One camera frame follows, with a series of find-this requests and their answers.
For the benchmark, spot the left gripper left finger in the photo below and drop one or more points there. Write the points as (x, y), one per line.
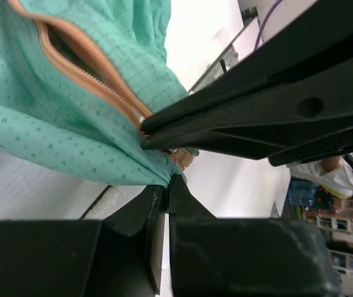
(118, 256)

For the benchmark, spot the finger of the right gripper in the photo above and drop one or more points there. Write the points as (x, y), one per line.
(301, 121)
(321, 26)

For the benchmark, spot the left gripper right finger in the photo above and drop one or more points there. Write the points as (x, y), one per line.
(212, 256)

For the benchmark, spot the silver zipper slider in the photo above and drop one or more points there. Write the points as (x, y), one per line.
(169, 151)

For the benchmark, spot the orange and teal jacket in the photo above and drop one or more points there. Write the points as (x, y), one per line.
(78, 79)

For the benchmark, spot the person in white shirt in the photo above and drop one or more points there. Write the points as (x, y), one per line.
(334, 174)

